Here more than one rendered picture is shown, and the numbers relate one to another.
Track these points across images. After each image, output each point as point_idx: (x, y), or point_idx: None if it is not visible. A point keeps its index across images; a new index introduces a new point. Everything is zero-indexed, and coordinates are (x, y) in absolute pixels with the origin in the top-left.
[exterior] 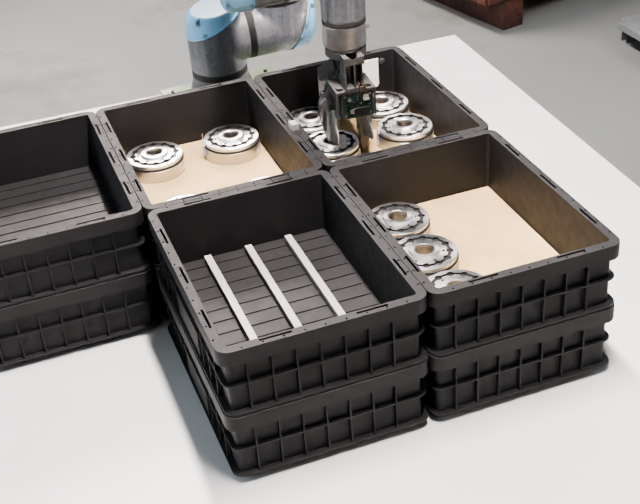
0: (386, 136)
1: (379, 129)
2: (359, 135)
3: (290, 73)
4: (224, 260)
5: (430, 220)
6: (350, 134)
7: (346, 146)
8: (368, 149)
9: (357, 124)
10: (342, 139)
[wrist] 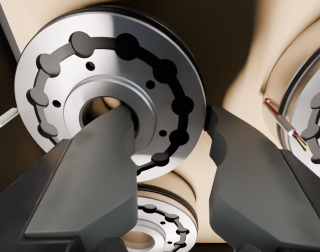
0: (287, 144)
1: (300, 105)
2: (213, 123)
3: None
4: None
5: None
6: (191, 97)
7: (150, 158)
8: (229, 92)
9: (219, 142)
10: (147, 137)
